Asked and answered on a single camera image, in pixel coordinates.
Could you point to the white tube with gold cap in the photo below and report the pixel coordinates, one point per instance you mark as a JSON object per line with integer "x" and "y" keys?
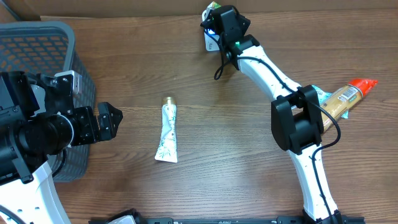
{"x": 167, "y": 149}

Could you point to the teal packet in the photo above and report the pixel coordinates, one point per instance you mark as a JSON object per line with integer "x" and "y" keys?
{"x": 323, "y": 96}

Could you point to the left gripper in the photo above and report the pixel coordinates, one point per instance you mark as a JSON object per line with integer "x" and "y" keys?
{"x": 86, "y": 125}

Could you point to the orange spaghetti packet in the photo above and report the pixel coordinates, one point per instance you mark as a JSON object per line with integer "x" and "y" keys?
{"x": 342, "y": 100}

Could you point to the grey plastic shopping basket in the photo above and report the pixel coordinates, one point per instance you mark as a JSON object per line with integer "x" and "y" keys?
{"x": 49, "y": 48}

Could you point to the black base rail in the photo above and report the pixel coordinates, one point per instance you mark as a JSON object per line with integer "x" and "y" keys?
{"x": 134, "y": 217}

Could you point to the white barcode scanner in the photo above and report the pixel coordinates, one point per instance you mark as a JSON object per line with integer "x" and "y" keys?
{"x": 211, "y": 37}

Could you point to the green snack packet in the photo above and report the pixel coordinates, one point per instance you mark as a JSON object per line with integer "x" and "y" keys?
{"x": 213, "y": 5}

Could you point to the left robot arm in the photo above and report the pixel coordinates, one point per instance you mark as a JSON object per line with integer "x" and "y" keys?
{"x": 39, "y": 121}

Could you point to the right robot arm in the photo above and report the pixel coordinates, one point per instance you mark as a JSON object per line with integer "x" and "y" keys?
{"x": 296, "y": 115}

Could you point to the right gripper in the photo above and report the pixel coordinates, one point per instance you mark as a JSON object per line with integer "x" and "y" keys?
{"x": 207, "y": 23}

